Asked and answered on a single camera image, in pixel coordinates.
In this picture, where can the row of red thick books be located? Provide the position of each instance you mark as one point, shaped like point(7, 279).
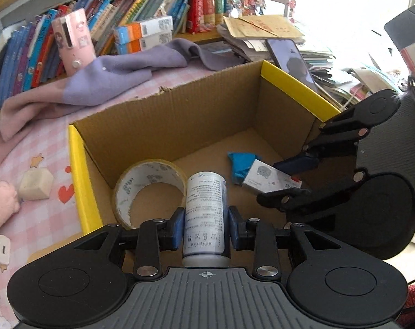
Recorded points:
point(211, 3)

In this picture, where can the orange blue white carton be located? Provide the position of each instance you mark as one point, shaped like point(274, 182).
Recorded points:
point(142, 29)
point(145, 44)

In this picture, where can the clear packing tape roll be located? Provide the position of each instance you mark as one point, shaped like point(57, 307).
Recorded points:
point(125, 192)

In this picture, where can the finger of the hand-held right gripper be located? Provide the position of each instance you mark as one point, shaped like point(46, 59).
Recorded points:
point(279, 199)
point(296, 163)

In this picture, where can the small white carton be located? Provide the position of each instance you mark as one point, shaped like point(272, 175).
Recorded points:
point(265, 176)

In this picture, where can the pink plush pouch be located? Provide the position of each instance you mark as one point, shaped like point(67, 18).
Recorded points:
point(0, 207)

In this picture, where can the yellow cardboard box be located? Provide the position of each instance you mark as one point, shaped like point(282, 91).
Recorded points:
point(193, 123)

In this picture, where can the white spray bottle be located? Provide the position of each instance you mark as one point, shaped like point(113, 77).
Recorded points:
point(205, 209)

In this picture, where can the brown paper envelopes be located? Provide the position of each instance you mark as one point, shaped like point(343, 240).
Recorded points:
point(262, 25)

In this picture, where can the pink cylindrical gadget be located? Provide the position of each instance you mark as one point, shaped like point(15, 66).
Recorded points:
point(75, 41)

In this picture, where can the pink and purple cloth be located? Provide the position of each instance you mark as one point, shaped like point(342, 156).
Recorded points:
point(125, 72)

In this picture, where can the blue wrapper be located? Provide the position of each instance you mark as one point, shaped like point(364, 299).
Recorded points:
point(240, 166)

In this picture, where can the black smartphone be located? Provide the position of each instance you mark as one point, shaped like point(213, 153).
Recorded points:
point(290, 58)

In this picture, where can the cream rectangular block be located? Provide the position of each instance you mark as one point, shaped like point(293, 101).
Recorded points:
point(36, 185)

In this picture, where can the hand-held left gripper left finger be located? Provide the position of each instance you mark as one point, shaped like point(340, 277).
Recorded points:
point(178, 229)

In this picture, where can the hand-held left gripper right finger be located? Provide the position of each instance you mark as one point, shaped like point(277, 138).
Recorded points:
point(234, 228)

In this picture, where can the colourful paper ornament bunch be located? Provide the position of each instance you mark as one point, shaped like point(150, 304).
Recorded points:
point(245, 0)

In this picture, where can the pile of papers and books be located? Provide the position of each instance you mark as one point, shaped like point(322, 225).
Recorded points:
point(324, 58)

